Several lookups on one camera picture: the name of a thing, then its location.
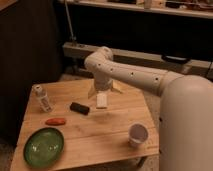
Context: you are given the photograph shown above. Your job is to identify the upper cluttered shelf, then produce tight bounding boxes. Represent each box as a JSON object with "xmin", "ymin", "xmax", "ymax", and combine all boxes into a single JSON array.
[{"xmin": 58, "ymin": 0, "xmax": 213, "ymax": 19}]

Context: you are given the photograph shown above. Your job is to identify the black rectangular block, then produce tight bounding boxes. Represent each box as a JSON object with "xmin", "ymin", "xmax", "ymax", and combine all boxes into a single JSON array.
[{"xmin": 70, "ymin": 102, "xmax": 90, "ymax": 115}]

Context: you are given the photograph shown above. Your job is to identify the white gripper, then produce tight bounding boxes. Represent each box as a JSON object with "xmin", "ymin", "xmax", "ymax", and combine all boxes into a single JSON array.
[{"xmin": 88, "ymin": 73, "xmax": 122, "ymax": 99}]

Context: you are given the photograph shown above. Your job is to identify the green glass plate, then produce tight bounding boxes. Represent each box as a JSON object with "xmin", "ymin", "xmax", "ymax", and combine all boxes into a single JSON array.
[{"xmin": 23, "ymin": 127, "xmax": 64, "ymax": 169}]

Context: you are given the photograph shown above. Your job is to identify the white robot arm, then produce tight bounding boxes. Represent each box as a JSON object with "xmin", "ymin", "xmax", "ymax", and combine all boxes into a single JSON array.
[{"xmin": 84, "ymin": 46, "xmax": 213, "ymax": 171}]

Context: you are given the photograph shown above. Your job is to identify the small clear plastic bottle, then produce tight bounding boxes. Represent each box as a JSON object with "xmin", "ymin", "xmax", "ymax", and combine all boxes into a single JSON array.
[{"xmin": 34, "ymin": 85, "xmax": 52, "ymax": 112}]

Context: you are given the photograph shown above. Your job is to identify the wooden table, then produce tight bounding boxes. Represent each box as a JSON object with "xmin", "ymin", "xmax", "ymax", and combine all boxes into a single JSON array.
[{"xmin": 10, "ymin": 79, "xmax": 159, "ymax": 171}]

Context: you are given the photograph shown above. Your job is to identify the black handle on bench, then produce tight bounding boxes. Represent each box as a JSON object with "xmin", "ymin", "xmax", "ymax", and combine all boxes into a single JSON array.
[{"xmin": 161, "ymin": 55, "xmax": 191, "ymax": 64}]

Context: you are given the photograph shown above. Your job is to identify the white rectangular block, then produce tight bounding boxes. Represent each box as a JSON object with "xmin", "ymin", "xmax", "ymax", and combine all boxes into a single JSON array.
[{"xmin": 96, "ymin": 93, "xmax": 107, "ymax": 109}]

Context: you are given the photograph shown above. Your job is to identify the metal pole stand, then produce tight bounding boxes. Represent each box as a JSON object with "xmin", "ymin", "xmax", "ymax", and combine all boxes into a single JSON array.
[{"xmin": 64, "ymin": 0, "xmax": 77, "ymax": 44}]

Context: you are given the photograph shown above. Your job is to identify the white paper cup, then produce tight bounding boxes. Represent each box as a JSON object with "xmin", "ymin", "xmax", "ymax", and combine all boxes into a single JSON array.
[{"xmin": 129, "ymin": 124, "xmax": 148, "ymax": 148}]

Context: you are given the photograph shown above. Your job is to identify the orange carrot toy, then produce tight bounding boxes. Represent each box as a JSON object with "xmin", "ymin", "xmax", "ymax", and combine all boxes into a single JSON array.
[{"xmin": 45, "ymin": 118, "xmax": 66, "ymax": 126}]

